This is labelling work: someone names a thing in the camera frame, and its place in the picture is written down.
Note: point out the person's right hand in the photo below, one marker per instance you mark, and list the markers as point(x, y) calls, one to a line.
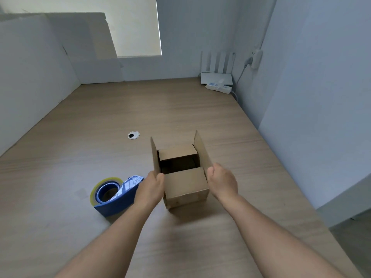
point(222, 182)

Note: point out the person's left hand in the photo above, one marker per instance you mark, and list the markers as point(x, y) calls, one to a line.
point(149, 189)

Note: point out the person's right thumb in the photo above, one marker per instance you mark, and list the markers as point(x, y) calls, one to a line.
point(209, 173)

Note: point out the person's left thumb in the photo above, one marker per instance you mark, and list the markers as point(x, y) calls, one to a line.
point(160, 180)

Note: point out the small brown cardboard box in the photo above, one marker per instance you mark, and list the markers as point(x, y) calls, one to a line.
point(181, 173)

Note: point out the person's right forearm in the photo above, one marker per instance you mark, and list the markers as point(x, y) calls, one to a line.
point(278, 240)

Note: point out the person's left forearm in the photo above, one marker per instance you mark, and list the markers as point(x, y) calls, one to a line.
point(107, 241)

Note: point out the blue tape dispenser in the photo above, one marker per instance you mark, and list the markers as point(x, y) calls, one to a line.
point(121, 196)

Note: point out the clear packing tape roll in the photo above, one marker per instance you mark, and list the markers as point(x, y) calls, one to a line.
point(104, 188)

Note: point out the white power strip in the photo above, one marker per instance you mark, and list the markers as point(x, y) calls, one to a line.
point(218, 87)

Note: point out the white wifi router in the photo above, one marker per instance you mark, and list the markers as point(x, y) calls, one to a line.
point(217, 69)

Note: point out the white wall power adapter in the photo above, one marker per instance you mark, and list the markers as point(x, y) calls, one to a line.
point(256, 58)

